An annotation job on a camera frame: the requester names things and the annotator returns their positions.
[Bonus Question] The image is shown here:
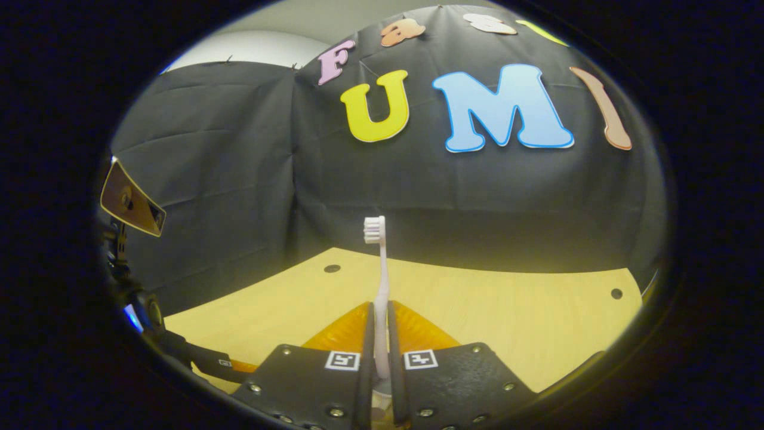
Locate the black backdrop cloth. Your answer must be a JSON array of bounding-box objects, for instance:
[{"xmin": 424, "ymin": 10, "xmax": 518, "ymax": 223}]
[{"xmin": 110, "ymin": 5, "xmax": 669, "ymax": 317}]

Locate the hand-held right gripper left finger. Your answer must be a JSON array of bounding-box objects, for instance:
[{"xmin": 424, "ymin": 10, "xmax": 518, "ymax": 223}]
[{"xmin": 232, "ymin": 302, "xmax": 375, "ymax": 429}]

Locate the wooden desktop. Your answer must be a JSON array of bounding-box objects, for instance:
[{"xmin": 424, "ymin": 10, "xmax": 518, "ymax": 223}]
[{"xmin": 162, "ymin": 247, "xmax": 645, "ymax": 429}]

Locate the white pink toothbrush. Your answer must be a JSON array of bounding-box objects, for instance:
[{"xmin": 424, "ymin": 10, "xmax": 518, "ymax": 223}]
[{"xmin": 363, "ymin": 216, "xmax": 395, "ymax": 413}]

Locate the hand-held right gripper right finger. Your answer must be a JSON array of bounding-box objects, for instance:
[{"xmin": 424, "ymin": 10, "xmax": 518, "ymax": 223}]
[{"xmin": 388, "ymin": 300, "xmax": 538, "ymax": 429}]

